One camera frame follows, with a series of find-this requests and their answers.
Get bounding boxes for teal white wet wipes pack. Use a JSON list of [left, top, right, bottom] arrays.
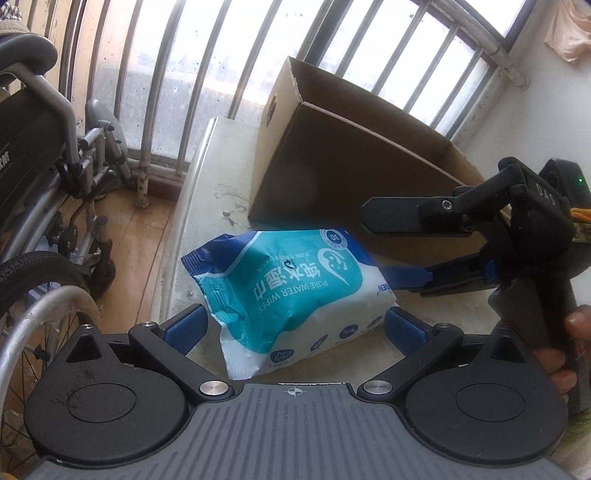
[[181, 228, 398, 380]]

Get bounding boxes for person's right hand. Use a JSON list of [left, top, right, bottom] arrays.
[[533, 305, 591, 402]]

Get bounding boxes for folded wheelchair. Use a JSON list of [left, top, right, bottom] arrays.
[[0, 32, 136, 480]]

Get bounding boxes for brown cardboard box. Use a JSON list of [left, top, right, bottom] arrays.
[[249, 58, 485, 266]]

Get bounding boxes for metal window bars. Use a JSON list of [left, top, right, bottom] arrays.
[[22, 0, 532, 209]]

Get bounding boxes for black camera box green light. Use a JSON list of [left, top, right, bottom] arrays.
[[540, 159, 590, 278]]

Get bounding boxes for pink cloth on wall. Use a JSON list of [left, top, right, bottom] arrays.
[[544, 0, 590, 63]]

